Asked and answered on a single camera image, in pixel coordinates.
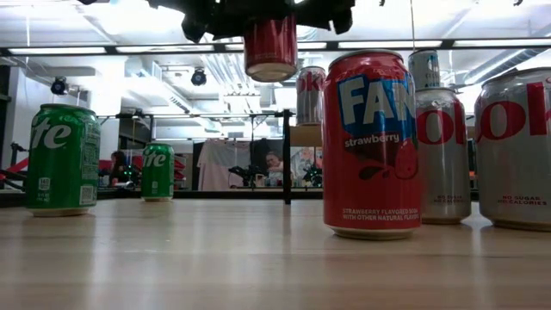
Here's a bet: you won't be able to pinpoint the black overhead frame beam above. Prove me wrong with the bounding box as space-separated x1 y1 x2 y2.
0 37 551 56

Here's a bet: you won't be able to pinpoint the green Sprite can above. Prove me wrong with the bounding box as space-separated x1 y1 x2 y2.
140 142 176 203
25 102 102 219

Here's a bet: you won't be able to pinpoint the wooden shelf black legs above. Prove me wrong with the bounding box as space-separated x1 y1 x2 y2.
282 108 325 206

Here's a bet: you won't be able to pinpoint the thin hanging cable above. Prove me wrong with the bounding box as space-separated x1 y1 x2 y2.
408 0 417 53

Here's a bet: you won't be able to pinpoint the silver Diet Coke can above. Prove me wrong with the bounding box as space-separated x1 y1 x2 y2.
295 65 327 127
415 87 473 226
473 67 551 233

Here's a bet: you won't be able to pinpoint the red Fanta strawberry can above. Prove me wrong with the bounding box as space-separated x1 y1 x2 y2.
320 48 423 241
243 15 299 84

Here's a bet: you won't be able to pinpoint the white slim Celsius can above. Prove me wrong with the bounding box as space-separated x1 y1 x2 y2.
407 48 443 91

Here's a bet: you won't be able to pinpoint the background robot green lights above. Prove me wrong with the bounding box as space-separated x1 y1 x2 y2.
300 165 323 189

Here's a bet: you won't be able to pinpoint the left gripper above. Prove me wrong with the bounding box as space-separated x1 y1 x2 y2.
145 0 356 44

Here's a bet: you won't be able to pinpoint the person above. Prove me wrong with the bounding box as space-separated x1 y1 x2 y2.
264 150 285 186
108 150 130 187

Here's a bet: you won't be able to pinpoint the white hanging cloth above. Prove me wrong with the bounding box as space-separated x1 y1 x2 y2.
196 138 251 192

